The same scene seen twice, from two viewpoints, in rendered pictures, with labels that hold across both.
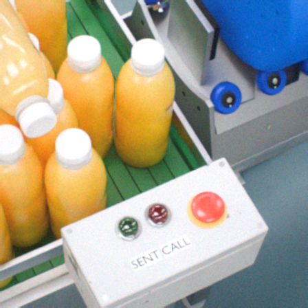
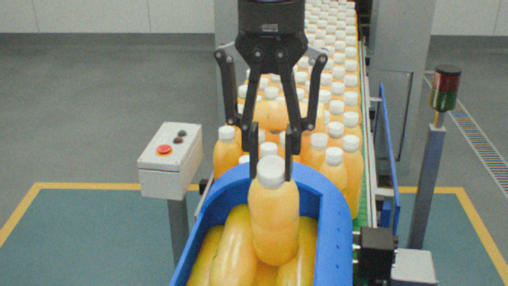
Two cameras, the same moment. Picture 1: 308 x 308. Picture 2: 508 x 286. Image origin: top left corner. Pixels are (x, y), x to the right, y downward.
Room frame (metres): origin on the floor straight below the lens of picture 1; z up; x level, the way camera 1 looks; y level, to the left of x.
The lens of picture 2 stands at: (1.24, -0.69, 1.70)
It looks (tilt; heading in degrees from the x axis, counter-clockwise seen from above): 29 degrees down; 131
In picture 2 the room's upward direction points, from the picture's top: straight up
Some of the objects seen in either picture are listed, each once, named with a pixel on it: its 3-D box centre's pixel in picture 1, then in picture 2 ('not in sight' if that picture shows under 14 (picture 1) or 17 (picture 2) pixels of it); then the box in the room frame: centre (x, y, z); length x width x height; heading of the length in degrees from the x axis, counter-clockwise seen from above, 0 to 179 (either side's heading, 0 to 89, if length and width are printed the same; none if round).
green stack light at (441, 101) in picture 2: not in sight; (443, 96); (0.83, 0.48, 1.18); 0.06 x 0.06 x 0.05
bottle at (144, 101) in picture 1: (144, 105); not in sight; (0.59, 0.02, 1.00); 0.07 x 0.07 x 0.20
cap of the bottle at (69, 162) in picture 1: (73, 146); (226, 132); (0.46, 0.09, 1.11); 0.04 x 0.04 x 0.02
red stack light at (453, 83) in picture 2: not in sight; (446, 79); (0.83, 0.48, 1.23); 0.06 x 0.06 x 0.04
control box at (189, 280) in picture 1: (163, 247); (172, 158); (0.37, -0.02, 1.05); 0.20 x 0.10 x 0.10; 122
